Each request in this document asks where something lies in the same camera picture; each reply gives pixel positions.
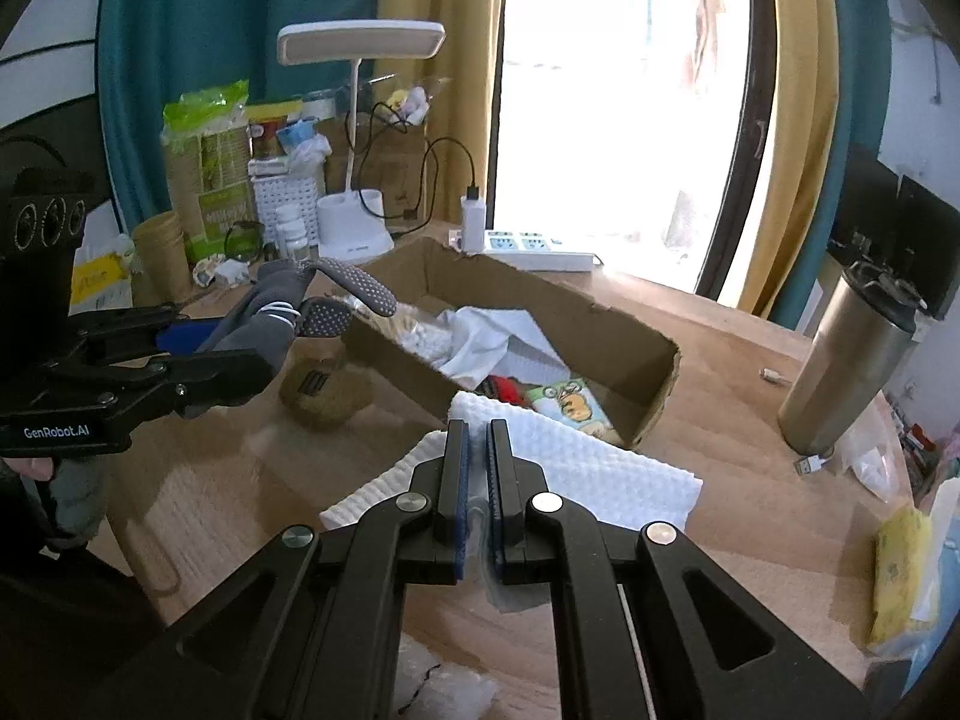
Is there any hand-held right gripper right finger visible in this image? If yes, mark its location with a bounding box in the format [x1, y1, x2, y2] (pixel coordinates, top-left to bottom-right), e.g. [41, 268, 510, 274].
[486, 418, 875, 720]

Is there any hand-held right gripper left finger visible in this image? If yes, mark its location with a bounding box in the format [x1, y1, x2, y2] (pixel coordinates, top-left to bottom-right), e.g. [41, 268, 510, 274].
[75, 420, 481, 720]

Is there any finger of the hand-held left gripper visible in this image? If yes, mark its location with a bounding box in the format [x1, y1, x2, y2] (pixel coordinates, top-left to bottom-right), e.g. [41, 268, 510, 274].
[71, 304, 226, 357]
[41, 349, 275, 422]

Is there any grey dotted sock pair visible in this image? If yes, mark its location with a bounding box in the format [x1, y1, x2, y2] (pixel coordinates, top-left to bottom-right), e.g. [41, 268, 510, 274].
[184, 256, 398, 421]

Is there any white textured foam sheet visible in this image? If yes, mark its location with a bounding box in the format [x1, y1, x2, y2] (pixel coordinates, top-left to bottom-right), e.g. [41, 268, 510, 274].
[319, 390, 706, 533]

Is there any clear plastic bag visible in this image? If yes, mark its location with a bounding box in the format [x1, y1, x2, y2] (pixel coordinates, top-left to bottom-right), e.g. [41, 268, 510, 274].
[461, 506, 548, 614]
[832, 405, 916, 503]

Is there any red black fabric item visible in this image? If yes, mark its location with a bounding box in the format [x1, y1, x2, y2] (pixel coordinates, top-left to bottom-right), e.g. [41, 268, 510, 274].
[480, 375, 530, 407]

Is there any brown cardboard box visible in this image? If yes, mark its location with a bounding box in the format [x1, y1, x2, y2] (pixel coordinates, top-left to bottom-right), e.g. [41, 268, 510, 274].
[341, 236, 682, 451]

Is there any white cloth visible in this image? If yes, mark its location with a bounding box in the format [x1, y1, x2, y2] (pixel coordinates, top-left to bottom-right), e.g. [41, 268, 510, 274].
[439, 306, 571, 391]

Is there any clear bag of white pads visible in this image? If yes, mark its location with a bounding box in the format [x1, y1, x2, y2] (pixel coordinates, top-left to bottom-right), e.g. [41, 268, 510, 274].
[360, 300, 458, 372]

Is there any person's left hand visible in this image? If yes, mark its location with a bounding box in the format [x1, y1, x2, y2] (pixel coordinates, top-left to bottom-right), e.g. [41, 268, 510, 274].
[0, 456, 55, 482]

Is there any yellow packet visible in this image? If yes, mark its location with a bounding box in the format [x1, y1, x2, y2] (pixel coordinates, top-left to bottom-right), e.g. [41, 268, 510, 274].
[71, 255, 132, 316]

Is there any stack of brown paper cups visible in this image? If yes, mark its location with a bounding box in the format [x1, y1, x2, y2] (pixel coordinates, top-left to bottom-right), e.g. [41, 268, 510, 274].
[133, 210, 190, 301]

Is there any green round object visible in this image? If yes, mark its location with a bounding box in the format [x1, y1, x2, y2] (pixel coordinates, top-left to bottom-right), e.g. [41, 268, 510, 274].
[223, 220, 263, 265]

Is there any green packet of paper cups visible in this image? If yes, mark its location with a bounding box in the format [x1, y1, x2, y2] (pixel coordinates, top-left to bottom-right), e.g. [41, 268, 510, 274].
[163, 80, 252, 263]

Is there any white perforated basket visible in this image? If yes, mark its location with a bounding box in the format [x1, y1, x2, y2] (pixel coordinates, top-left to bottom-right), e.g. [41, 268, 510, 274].
[251, 172, 325, 248]

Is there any crumpled clear plastic wrap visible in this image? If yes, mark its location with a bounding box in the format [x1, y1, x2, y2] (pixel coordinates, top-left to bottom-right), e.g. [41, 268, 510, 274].
[396, 634, 502, 720]

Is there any yellow jar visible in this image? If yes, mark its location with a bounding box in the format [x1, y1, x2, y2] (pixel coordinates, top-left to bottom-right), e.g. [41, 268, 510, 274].
[247, 101, 305, 162]

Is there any blue white packet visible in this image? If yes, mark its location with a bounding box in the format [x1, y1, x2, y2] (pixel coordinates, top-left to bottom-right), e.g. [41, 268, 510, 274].
[277, 120, 331, 166]

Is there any white power strip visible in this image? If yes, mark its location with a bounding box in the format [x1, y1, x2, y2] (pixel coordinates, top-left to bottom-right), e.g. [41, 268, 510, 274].
[484, 229, 597, 272]

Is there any white charger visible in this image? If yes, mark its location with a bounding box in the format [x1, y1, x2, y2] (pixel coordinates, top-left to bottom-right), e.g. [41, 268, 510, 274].
[459, 184, 487, 252]

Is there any white desk lamp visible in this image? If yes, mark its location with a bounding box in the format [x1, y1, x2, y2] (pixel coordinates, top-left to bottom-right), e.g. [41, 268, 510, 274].
[276, 19, 447, 257]

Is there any steel tumbler with black lid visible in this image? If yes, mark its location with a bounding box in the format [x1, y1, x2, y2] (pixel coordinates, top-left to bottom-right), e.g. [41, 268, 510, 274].
[776, 259, 920, 458]

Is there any yellow tissue pack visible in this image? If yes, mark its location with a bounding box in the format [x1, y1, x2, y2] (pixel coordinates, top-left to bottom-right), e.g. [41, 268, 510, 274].
[868, 476, 950, 646]

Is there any black monitor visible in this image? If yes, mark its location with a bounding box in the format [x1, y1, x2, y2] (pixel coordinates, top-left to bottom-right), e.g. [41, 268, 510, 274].
[896, 176, 960, 316]
[825, 142, 901, 256]

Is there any beige hanging garment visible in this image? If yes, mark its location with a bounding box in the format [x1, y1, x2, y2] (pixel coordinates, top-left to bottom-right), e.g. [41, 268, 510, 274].
[679, 0, 728, 91]

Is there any black cable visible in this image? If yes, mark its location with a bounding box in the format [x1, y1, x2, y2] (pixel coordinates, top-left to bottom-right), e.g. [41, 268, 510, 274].
[352, 101, 481, 233]

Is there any black door frame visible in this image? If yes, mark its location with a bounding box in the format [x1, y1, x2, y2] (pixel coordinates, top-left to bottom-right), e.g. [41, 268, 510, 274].
[694, 0, 777, 308]

